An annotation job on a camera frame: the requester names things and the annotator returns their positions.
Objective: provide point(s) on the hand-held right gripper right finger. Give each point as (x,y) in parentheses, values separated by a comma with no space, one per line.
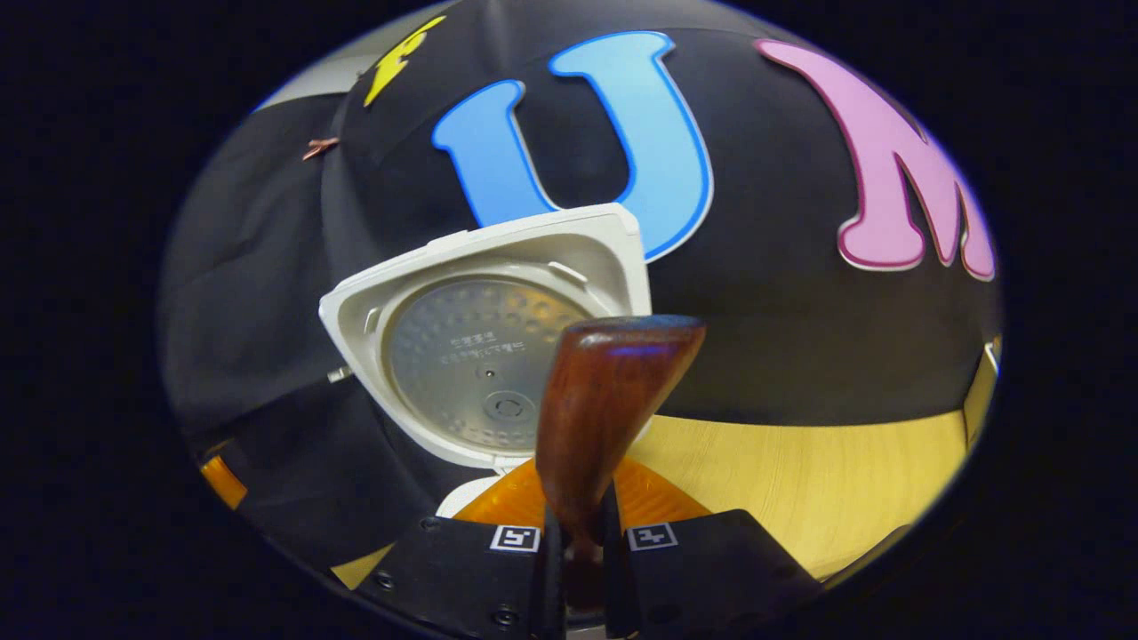
(711,573)

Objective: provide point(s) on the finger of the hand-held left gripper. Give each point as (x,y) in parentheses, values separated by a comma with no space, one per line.
(222,482)

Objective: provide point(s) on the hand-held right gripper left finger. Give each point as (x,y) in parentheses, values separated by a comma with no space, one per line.
(462,573)

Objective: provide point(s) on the brown wooden spoon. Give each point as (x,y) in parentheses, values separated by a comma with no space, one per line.
(605,400)

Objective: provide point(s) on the white rice cooker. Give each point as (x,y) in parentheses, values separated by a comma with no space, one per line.
(480,356)

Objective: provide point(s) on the white clip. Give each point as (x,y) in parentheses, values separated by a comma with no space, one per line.
(339,374)

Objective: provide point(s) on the black backdrop cloth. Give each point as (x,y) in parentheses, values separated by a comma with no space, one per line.
(782,311)

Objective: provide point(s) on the copper clip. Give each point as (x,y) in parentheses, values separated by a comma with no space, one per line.
(320,147)

